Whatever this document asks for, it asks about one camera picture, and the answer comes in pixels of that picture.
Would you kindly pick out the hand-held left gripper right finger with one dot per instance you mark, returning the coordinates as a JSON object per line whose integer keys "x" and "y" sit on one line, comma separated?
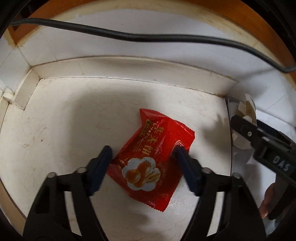
{"x": 189, "y": 171}

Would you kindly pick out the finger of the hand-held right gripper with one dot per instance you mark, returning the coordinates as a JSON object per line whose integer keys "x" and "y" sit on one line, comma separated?
{"x": 245, "y": 129}
{"x": 272, "y": 134}

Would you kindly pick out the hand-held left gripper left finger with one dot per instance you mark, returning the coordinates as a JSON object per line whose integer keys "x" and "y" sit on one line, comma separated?
{"x": 99, "y": 171}

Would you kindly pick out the red snack packet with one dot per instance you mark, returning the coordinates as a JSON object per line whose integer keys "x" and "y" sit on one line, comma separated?
{"x": 157, "y": 139}

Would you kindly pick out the person's right hand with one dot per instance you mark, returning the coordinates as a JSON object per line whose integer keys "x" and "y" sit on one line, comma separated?
{"x": 266, "y": 201}

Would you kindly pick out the orange wooden window frame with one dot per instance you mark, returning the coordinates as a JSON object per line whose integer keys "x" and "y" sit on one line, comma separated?
{"x": 20, "y": 34}

